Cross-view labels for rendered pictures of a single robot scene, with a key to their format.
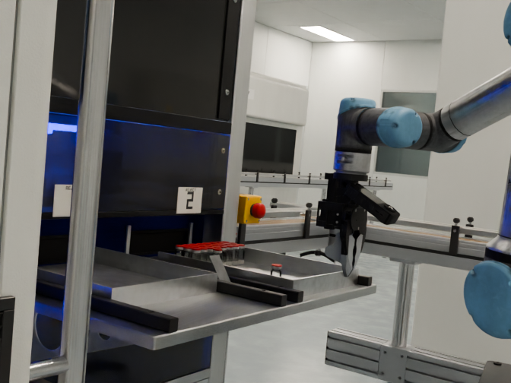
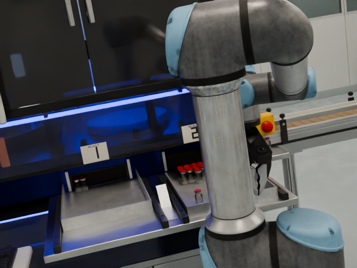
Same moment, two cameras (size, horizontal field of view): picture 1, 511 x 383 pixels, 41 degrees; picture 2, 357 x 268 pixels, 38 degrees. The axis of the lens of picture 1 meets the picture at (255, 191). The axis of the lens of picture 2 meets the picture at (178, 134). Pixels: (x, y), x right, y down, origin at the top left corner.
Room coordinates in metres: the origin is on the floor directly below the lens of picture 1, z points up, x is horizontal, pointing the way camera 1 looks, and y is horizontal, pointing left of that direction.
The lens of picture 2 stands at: (0.34, -1.01, 1.43)
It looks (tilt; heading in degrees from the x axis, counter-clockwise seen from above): 13 degrees down; 45
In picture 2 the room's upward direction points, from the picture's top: 9 degrees counter-clockwise
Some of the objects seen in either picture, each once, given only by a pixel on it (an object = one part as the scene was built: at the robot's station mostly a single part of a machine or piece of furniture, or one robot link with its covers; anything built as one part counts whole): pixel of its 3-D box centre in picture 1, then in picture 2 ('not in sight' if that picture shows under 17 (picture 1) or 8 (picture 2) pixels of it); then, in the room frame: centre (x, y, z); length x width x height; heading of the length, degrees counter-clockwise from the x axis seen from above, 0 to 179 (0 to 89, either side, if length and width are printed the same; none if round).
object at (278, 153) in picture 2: not in sight; (265, 153); (1.83, 0.05, 0.87); 0.14 x 0.13 x 0.02; 55
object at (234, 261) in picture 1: (218, 256); (207, 172); (1.52, 0.07, 0.91); 0.18 x 0.02 x 0.05; 145
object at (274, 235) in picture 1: (258, 226); (319, 121); (2.11, -0.02, 0.92); 0.69 x 0.16 x 0.16; 145
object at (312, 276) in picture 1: (258, 268); (216, 184); (1.46, -0.02, 0.90); 0.34 x 0.26 x 0.04; 55
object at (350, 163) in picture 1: (350, 163); (245, 112); (1.42, -0.19, 1.14); 0.08 x 0.08 x 0.05
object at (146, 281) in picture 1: (99, 273); (103, 196); (1.25, 0.27, 0.90); 0.34 x 0.26 x 0.04; 55
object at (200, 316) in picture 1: (188, 285); (161, 200); (1.34, 0.11, 0.87); 0.70 x 0.48 x 0.02; 145
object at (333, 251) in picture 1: (338, 254); (248, 179); (1.41, -0.18, 0.95); 0.06 x 0.03 x 0.09; 55
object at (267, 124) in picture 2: (257, 210); (266, 126); (1.77, -0.01, 1.00); 0.04 x 0.04 x 0.04; 55
